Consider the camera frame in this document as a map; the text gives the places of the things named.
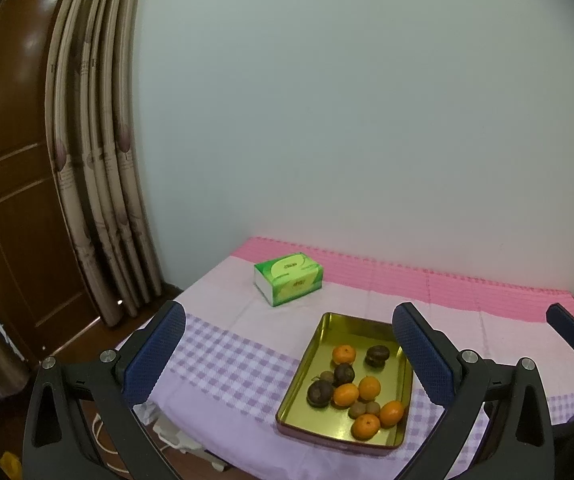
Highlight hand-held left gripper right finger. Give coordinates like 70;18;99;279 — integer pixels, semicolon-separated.
392;301;555;480

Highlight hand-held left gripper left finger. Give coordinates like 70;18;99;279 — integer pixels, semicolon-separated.
22;300;188;480

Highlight dark chestnut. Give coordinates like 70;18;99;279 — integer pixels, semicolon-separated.
307;380;335;409
364;345;389;368

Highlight orange mandarin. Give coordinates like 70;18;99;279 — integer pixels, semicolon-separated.
379;400;405;428
331;344;357;366
351;413;381;441
357;376;382;401
333;383;360;408

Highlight gold metal tin tray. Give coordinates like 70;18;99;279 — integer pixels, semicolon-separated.
275;312;414;456

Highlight white power strip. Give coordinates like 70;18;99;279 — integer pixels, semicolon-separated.
149;412;228;471

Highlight pink and purple checked tablecloth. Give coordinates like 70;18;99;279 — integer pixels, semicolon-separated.
134;236;574;476

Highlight green tissue box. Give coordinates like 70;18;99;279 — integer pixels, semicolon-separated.
253;254;326;308

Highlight small yellow plastic thing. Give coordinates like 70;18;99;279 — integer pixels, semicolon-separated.
0;452;22;480

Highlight beige patterned curtain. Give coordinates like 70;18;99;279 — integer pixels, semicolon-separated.
44;0;164;328

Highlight brown wooden door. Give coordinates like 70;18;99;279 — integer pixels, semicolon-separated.
0;0;118;366

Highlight white cable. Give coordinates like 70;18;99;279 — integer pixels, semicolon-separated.
92;407;135;463

